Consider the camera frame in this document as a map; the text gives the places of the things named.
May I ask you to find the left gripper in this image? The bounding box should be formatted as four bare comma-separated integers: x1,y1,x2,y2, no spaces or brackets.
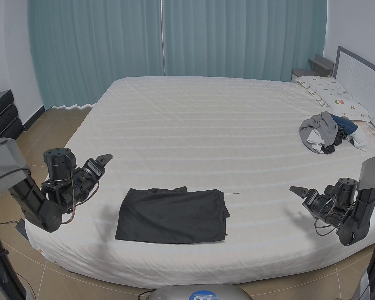
82,153,114,181

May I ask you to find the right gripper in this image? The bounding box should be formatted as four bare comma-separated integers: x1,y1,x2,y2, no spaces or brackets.
289,186,330,220

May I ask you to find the black T-shirt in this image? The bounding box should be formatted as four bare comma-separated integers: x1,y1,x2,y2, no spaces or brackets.
114,186,231,244

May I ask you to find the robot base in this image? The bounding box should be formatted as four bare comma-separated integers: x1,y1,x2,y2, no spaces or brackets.
144,285,254,300

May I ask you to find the pile of clothes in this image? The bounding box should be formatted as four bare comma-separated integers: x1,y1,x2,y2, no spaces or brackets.
298,111,368,155

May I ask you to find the bed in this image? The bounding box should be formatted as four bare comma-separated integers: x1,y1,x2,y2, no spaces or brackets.
24,46,375,288

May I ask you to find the white printed pillow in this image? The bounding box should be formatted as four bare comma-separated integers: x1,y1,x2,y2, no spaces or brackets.
293,75,374,123

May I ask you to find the black chest of drawers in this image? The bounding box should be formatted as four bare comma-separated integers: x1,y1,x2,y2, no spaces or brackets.
0,89,24,140

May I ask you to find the blue-green curtain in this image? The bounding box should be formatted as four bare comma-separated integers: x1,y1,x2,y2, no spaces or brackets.
161,0,329,82
27,0,166,109

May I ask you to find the grey bedside table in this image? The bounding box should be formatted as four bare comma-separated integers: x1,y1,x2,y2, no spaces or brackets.
292,53,335,82

